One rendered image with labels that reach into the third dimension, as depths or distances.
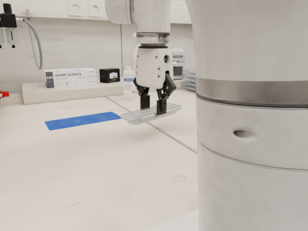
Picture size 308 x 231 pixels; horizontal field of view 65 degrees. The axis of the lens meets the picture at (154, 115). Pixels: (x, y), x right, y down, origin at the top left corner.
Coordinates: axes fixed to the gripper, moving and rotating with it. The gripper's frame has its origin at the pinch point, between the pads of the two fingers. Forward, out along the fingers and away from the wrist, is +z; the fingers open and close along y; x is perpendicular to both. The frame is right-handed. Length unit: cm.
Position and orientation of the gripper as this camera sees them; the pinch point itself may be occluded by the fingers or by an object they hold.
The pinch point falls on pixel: (153, 105)
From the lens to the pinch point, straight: 65.4
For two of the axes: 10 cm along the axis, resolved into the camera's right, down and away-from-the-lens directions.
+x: -7.2, 2.0, -6.7
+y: -7.0, -2.0, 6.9
